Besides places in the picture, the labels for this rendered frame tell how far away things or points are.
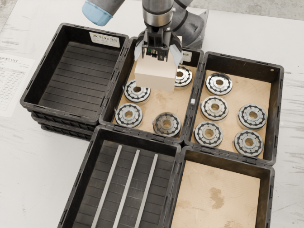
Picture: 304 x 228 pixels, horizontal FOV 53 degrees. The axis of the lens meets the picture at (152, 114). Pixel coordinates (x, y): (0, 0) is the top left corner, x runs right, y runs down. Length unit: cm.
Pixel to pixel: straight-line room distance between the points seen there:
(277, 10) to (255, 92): 164
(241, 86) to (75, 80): 67
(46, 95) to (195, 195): 69
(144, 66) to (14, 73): 80
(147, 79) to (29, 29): 92
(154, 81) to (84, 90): 41
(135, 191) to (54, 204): 34
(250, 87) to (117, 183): 64
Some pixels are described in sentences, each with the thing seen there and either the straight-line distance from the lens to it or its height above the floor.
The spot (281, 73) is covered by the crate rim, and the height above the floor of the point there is 93.
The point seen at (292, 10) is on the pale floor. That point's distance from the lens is 288.
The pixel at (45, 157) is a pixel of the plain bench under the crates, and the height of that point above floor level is 70.
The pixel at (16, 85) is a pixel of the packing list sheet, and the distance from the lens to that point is 153.
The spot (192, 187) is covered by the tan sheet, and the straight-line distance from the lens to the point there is 108.
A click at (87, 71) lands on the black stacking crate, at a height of 83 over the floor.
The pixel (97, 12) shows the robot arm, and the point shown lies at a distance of 80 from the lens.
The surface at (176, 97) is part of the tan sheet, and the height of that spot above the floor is 83.
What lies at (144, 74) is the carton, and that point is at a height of 112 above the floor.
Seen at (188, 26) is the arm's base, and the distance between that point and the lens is 138.
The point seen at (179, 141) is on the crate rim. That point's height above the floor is 93.
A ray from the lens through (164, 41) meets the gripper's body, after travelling 83.
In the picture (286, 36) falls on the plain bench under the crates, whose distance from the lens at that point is 167.
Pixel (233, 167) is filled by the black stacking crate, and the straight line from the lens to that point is 108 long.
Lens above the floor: 187
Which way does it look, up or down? 63 degrees down
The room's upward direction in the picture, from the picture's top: 2 degrees counter-clockwise
